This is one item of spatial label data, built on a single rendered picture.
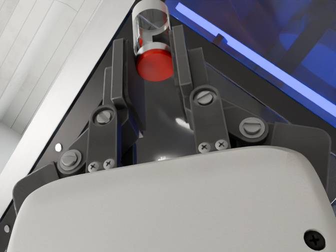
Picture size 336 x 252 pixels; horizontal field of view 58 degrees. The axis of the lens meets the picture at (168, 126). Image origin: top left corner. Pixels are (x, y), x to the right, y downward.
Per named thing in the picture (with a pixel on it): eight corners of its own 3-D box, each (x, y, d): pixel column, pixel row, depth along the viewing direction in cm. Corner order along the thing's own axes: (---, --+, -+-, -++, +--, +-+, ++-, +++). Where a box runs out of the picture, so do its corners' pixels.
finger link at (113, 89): (82, 197, 14) (92, 89, 18) (149, 187, 13) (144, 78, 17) (44, 166, 11) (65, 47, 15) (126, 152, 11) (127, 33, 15)
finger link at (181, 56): (193, 180, 13) (179, 71, 17) (268, 168, 13) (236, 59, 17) (181, 142, 11) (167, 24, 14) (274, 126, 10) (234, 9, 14)
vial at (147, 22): (138, 32, 19) (141, 82, 17) (127, 2, 17) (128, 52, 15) (172, 24, 19) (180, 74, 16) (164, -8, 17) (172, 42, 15)
